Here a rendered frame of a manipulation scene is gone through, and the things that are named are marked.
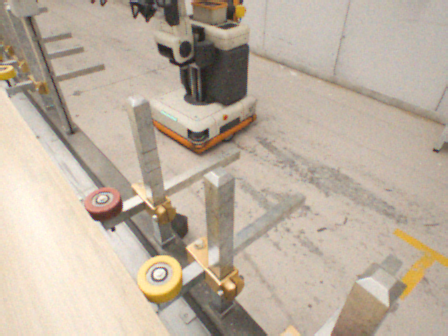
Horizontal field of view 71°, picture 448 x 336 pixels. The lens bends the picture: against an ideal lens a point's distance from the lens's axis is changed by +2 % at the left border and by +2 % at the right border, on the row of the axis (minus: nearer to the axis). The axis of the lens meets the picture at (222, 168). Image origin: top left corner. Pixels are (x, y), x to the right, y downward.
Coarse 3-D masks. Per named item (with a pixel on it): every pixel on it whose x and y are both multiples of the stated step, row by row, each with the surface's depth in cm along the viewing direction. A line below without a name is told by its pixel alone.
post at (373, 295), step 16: (368, 272) 31; (384, 272) 31; (352, 288) 32; (368, 288) 30; (384, 288) 30; (400, 288) 30; (352, 304) 33; (368, 304) 31; (384, 304) 29; (352, 320) 34; (368, 320) 32
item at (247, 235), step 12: (300, 192) 81; (288, 204) 78; (300, 204) 80; (264, 216) 75; (276, 216) 75; (288, 216) 79; (252, 228) 72; (264, 228) 73; (240, 240) 70; (252, 240) 72; (192, 264) 65; (192, 276) 63
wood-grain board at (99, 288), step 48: (0, 96) 113; (0, 144) 90; (0, 192) 75; (48, 192) 75; (0, 240) 64; (48, 240) 64; (96, 240) 64; (0, 288) 56; (48, 288) 56; (96, 288) 56
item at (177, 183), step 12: (216, 156) 93; (228, 156) 93; (192, 168) 88; (204, 168) 88; (216, 168) 91; (168, 180) 85; (180, 180) 85; (192, 180) 87; (168, 192) 83; (132, 204) 78; (120, 216) 76; (108, 228) 75
